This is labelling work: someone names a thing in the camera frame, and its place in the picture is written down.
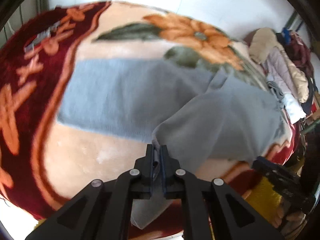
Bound grey sweat pants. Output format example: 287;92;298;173
57;57;291;229

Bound yellow fuzzy slipper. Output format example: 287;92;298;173
246;177;282;216

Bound floral fleece bed blanket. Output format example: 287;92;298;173
1;2;296;220

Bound striped grey folded cloth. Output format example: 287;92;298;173
267;80;284;101

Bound beige puffer jacket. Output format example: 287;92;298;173
249;28;309;103

